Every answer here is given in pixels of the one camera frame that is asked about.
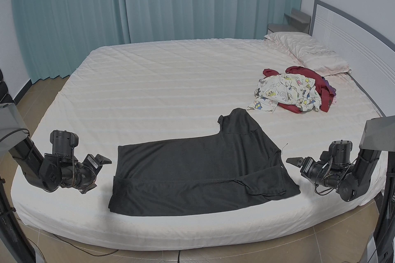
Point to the purple garment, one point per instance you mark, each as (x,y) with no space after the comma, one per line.
(331,90)

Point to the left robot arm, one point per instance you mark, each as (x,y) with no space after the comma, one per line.
(31,163)

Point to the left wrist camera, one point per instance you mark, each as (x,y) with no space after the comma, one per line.
(63,141)

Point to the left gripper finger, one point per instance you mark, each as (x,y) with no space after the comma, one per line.
(88,189)
(105,160)

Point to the black T-shirt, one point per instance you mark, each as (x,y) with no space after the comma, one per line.
(185,169)

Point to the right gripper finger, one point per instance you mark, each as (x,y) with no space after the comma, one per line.
(298,161)

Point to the grey bedside table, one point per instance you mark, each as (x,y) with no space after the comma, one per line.
(293,23)

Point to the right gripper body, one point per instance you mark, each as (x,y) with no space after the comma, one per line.
(313,172)

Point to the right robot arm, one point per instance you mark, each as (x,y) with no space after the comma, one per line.
(364,175)

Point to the white printed garment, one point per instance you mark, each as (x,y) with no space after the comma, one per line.
(287,89)

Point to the cream pillow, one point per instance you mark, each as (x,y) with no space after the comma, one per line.
(311,50)

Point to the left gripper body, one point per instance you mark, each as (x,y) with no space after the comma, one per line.
(88,175)

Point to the bed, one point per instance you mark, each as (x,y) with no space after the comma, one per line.
(169,86)

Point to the dark red garment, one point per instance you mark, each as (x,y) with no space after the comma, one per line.
(311,73)

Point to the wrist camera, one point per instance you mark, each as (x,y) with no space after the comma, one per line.
(63,141)
(341,150)

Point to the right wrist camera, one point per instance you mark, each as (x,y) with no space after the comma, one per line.
(341,150)

